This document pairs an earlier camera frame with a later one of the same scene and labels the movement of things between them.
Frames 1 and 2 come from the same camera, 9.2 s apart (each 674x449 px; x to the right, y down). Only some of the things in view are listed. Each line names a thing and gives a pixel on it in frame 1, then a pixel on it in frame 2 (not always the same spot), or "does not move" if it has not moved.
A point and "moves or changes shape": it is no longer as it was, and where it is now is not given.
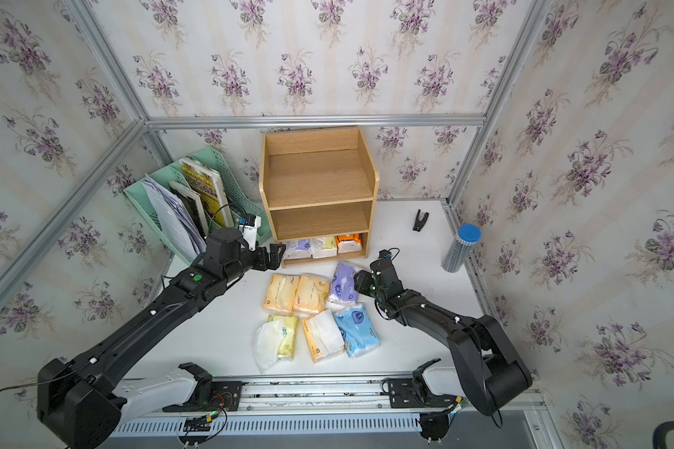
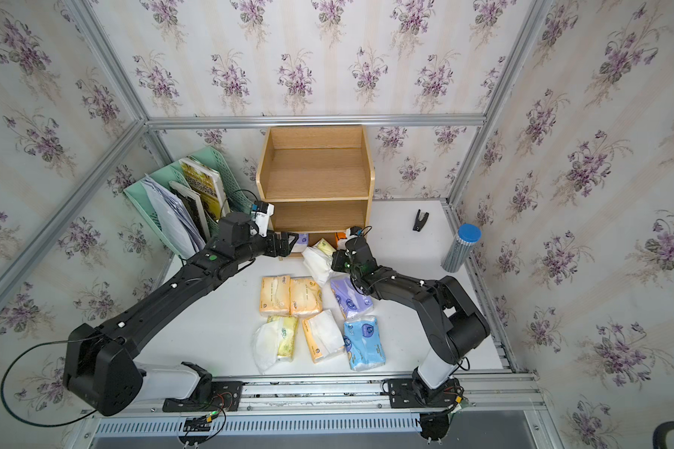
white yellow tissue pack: x=323 y=247 moves or changes shape
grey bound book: x=194 y=204 does not move
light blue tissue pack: x=357 y=331 moves or changes shape
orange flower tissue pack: x=323 y=335 does not move
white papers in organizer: x=176 y=220 does not move
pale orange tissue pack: x=280 y=294 moves or changes shape
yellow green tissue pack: x=275 y=340 does not move
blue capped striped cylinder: x=458 y=251 does not move
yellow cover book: x=207 y=182 does not move
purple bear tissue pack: x=343 y=293 moves or changes shape
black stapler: x=418 y=224 does not move
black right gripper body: x=366 y=285 to x=341 y=263
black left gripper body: x=256 y=259 to x=271 y=250
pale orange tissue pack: x=312 y=295 moves or changes shape
